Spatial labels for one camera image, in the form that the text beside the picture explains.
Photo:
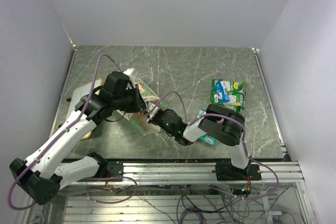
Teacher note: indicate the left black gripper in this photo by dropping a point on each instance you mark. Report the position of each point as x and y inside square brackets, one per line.
[134, 107]

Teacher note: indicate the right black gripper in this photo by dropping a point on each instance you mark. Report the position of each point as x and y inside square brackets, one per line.
[152, 121]

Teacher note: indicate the green paper bag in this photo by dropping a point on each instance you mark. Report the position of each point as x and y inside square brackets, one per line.
[141, 119]

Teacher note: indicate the teal white snack packet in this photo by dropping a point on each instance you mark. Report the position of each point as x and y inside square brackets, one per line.
[207, 138]

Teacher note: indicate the blue snack packet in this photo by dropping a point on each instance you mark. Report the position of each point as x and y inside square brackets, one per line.
[221, 94]

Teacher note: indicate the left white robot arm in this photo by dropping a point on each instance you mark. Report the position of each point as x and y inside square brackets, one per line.
[41, 175]

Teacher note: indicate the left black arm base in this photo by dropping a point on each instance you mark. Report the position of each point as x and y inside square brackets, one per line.
[110, 171]

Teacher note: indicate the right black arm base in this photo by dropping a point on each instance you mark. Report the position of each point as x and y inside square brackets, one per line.
[225, 171]

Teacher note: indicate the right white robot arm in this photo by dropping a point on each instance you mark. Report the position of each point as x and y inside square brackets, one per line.
[224, 125]

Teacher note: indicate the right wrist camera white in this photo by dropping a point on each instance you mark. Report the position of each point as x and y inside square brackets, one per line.
[152, 111]

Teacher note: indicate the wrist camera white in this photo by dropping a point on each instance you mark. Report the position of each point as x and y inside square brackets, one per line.
[152, 111]
[131, 72]

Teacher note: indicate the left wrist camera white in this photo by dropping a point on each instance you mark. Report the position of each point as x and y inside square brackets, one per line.
[131, 72]

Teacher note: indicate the aluminium rail frame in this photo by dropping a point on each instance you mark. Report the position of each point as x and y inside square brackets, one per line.
[178, 173]

